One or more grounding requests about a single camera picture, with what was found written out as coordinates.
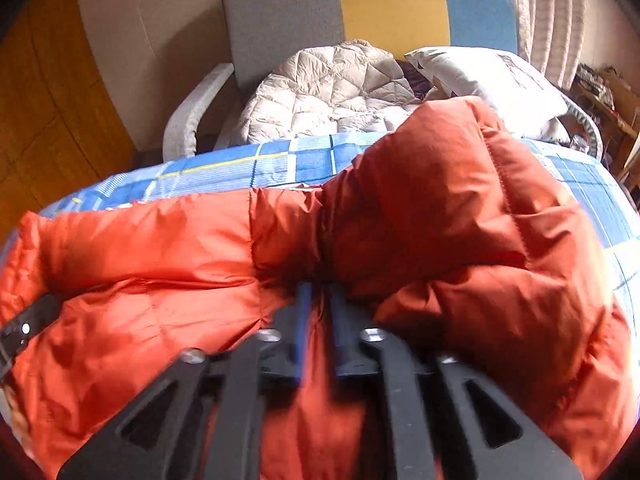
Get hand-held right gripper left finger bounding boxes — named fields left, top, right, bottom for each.
left=56, top=281, right=315, bottom=480

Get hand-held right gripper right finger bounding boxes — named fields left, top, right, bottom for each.
left=329, top=289, right=584, bottom=480

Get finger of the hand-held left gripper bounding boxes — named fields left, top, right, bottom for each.
left=0, top=293, right=62, bottom=377

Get orange puffer jacket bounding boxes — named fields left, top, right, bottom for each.
left=0, top=95, right=640, bottom=480

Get bed with blue plaid sheet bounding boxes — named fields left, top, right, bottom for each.
left=37, top=130, right=640, bottom=321

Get wooden wardrobe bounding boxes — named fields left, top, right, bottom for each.
left=0, top=0, right=140, bottom=243

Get beige quilted jacket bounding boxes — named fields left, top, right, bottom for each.
left=235, top=39, right=426, bottom=146

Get white printed pillow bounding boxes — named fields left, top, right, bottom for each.
left=404, top=46, right=571, bottom=140

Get grey yellow blue headboard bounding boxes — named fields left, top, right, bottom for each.
left=221, top=0, right=519, bottom=92

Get cluttered wooden desk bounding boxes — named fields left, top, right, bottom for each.
left=569, top=61, right=640, bottom=183

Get pale patterned curtain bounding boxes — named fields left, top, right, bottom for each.
left=504, top=0, right=590, bottom=90

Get white padded bed rail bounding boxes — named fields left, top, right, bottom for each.
left=562, top=97, right=604, bottom=162
left=162, top=62, right=236, bottom=162

